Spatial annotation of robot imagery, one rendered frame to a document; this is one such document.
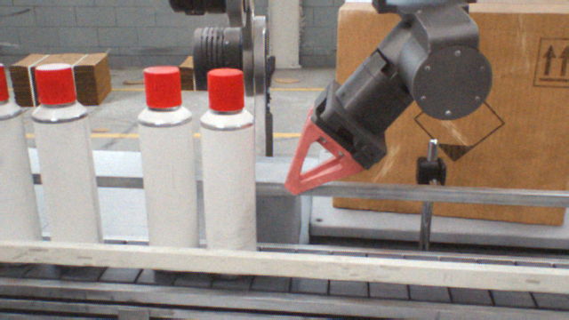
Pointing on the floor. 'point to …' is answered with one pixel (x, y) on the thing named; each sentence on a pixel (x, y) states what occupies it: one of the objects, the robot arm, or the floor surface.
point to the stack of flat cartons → (87, 69)
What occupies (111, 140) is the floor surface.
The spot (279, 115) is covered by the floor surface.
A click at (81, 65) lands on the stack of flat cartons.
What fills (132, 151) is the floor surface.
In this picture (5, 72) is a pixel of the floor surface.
